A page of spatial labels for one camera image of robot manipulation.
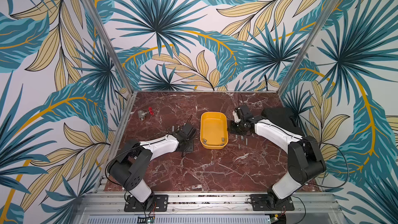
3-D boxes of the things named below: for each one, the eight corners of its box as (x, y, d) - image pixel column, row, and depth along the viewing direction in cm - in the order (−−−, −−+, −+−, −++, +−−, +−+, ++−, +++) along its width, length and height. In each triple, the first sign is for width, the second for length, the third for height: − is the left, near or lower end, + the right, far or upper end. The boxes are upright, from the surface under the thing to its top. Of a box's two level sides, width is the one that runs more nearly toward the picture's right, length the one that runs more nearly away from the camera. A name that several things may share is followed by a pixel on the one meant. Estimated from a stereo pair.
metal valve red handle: (140, 121, 104) (138, 117, 101) (138, 114, 107) (136, 111, 104) (155, 115, 107) (153, 112, 104) (152, 109, 110) (151, 105, 107)
